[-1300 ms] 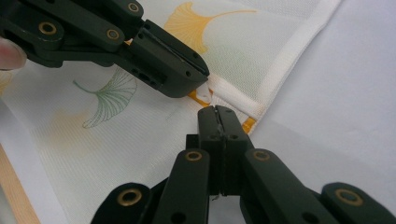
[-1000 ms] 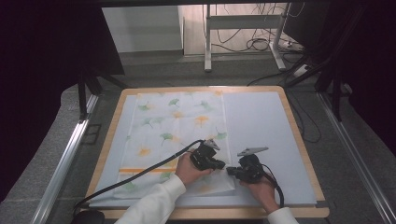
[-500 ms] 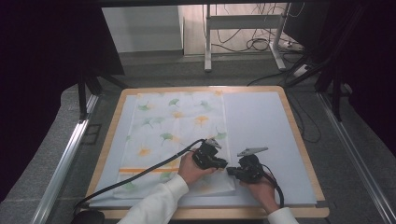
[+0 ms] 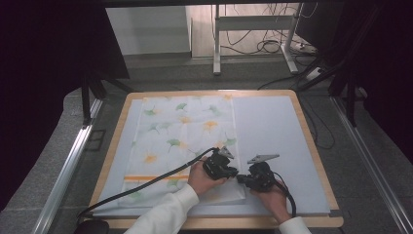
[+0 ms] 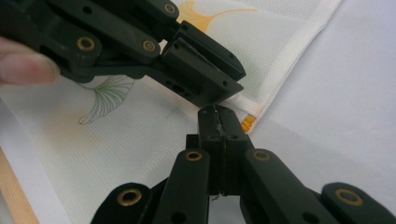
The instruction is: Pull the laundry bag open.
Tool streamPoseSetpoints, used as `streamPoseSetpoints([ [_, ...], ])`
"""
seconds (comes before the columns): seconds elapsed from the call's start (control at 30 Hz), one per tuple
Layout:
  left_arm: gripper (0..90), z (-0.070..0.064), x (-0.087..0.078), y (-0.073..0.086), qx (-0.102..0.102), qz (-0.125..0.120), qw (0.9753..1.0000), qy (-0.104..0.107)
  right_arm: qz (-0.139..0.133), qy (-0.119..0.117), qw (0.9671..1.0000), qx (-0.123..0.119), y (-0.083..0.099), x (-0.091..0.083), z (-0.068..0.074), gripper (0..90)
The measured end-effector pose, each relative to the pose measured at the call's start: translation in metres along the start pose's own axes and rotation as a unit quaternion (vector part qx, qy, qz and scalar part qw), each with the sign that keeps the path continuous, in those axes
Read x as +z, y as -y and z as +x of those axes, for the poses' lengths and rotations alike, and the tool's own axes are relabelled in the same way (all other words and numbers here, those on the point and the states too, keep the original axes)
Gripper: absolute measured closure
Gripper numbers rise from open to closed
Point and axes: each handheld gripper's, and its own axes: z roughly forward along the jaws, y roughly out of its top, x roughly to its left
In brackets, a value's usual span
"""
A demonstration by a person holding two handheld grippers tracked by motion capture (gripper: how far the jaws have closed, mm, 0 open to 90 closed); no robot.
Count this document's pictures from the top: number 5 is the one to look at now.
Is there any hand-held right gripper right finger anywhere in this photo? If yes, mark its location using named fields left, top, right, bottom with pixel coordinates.
left=215, top=105, right=255, bottom=196

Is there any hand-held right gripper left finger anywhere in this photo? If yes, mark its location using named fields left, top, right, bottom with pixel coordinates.
left=186, top=105, right=226, bottom=196

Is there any white leaf-print mesh bag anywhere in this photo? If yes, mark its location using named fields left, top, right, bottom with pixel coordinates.
left=0, top=0, right=344, bottom=224

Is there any light wooden board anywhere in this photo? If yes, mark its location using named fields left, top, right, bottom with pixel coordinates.
left=0, top=147, right=40, bottom=224

